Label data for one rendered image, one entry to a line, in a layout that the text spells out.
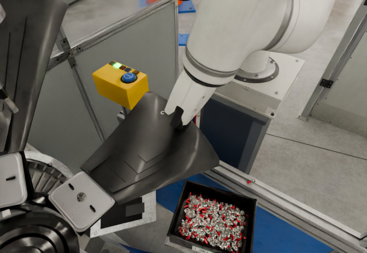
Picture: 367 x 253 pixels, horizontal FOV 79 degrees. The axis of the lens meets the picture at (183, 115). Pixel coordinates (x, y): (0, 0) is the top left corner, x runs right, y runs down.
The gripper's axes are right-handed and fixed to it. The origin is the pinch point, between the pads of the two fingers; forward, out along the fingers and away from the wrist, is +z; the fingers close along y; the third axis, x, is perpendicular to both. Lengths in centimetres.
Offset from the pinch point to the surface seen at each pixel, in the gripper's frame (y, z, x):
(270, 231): -14, 44, 45
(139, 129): 6.3, 2.2, -5.8
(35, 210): 26.9, -6.2, -4.9
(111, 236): 14, 118, -6
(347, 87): -157, 56, 69
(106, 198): 20.0, 0.6, -0.9
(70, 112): -11, 68, -58
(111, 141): 11.7, 2.6, -8.0
